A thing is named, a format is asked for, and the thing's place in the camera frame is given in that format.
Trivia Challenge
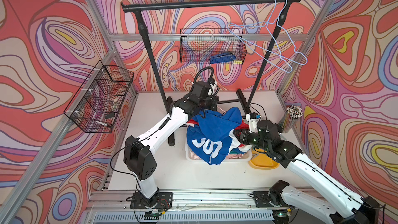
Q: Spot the black wire basket wall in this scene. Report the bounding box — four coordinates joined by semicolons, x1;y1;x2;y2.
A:
63;61;134;133
179;28;247;64

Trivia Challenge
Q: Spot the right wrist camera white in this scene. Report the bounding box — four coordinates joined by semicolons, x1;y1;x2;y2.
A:
246;113;261;133

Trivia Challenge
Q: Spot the blue red white jacket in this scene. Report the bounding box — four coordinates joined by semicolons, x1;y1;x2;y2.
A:
187;107;252;166

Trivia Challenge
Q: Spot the yellow plastic tray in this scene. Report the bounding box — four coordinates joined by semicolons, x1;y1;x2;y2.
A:
248;149;279;170

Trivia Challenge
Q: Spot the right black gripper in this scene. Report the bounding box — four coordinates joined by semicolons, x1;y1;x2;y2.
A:
232;128;270;151

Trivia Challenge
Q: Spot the black wire basket back wall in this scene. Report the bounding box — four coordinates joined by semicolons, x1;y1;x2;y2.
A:
179;28;247;64

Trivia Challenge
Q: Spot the blue hanger of green jacket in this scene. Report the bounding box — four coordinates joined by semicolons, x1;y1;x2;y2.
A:
270;0;308;73

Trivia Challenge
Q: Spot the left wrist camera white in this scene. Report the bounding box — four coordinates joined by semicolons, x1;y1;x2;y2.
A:
208;78;219;96

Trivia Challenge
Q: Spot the light blue hanger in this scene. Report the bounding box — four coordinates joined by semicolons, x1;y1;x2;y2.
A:
227;0;300;74

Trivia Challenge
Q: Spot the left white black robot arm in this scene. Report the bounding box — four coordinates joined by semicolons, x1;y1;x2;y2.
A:
123;66;219;206

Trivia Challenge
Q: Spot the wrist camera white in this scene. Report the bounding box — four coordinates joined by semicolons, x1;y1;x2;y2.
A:
246;113;261;133
208;78;219;96

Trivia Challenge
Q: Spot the black clothes rack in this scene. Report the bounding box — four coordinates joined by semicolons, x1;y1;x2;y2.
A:
121;0;304;147

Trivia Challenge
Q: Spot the black wire basket left wall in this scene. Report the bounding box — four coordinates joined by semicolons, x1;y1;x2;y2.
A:
63;61;134;133

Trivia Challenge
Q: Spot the cup of coloured pencils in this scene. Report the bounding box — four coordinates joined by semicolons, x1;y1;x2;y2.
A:
281;105;303;133

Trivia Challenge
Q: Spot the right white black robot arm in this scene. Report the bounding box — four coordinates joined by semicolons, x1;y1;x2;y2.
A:
233;120;382;224

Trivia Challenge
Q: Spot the blue brush in basket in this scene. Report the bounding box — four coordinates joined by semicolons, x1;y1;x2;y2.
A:
209;53;243;65

